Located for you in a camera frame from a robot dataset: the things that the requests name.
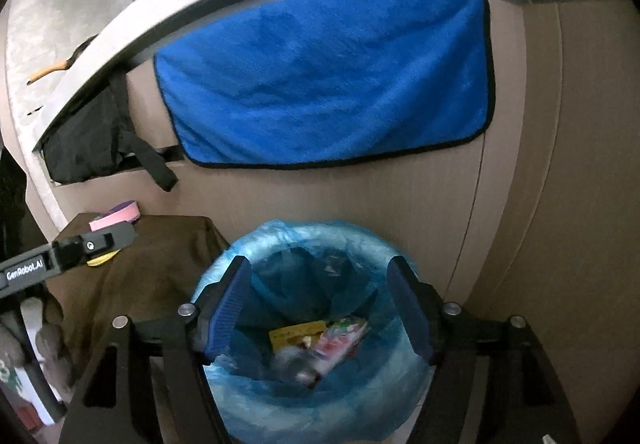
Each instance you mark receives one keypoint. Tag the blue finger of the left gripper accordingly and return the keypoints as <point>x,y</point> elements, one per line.
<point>79,249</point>

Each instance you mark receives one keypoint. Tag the yellow snack pouch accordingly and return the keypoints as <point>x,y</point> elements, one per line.
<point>302,336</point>

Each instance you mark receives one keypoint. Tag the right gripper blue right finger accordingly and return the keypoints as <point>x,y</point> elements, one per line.
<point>492,381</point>

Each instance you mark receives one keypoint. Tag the blue hanging towel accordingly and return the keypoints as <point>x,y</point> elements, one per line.
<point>293,84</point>

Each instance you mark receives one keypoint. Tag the white yellow round scrubber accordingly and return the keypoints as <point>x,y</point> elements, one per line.
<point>100,260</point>

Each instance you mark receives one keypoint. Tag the silver wrapper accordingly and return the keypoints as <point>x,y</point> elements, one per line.
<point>296,365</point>

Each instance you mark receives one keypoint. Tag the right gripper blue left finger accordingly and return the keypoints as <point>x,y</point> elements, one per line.
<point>146,382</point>

